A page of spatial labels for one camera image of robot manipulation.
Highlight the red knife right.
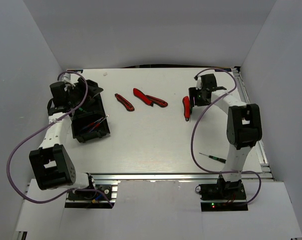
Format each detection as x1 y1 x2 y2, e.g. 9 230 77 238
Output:
182 96 191 122

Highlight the red black utility knife left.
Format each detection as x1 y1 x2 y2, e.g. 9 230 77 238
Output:
115 93 135 112

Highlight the blue label corner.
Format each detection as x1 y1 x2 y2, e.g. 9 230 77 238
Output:
68 69 83 74
215 68 232 72

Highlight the red folding knife centre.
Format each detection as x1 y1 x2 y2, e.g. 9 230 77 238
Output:
133 88 153 106

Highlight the black compartment tool bin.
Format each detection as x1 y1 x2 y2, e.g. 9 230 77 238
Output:
72 93 110 143

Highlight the green black screwdriver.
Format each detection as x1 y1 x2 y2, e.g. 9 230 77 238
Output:
199 152 226 163
79 107 95 115
189 106 192 122

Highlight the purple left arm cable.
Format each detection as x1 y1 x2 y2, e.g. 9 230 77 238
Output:
7 70 114 209

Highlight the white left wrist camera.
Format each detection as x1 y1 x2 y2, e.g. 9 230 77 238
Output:
60 75 75 88

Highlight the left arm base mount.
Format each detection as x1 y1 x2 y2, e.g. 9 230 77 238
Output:
65 179 118 209

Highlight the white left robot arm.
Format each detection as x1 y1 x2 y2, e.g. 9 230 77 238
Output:
29 78 105 200

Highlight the green black screwdriver front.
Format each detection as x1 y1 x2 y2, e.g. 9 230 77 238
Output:
199 152 226 163

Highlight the blue label right corner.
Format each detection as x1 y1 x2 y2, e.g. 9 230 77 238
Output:
215 68 232 72

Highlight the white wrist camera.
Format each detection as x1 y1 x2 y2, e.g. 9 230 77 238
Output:
60 75 75 88
194 75 202 90

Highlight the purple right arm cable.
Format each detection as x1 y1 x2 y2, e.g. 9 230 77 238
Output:
191 68 262 206

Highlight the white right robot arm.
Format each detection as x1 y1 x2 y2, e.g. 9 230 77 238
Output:
183 73 262 200

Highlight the blue label left corner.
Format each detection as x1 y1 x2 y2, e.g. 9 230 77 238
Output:
68 69 83 74

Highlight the small blue handle screwdriver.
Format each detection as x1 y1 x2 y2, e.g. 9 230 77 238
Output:
89 122 102 132

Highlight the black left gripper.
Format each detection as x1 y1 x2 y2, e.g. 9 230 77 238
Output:
66 77 103 110

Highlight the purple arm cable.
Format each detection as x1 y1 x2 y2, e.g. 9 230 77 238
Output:
191 68 262 206
7 70 114 209

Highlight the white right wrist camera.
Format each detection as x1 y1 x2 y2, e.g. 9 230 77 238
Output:
194 75 202 90

